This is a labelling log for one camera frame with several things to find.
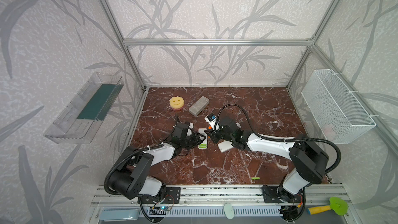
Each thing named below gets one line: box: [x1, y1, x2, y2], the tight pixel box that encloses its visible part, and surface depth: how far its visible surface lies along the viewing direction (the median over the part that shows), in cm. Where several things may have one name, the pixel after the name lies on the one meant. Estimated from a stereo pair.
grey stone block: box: [188, 95, 210, 117], surface depth 109 cm
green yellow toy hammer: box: [307, 197, 349, 216], surface depth 71 cm
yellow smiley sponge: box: [168, 95, 185, 110], surface depth 110 cm
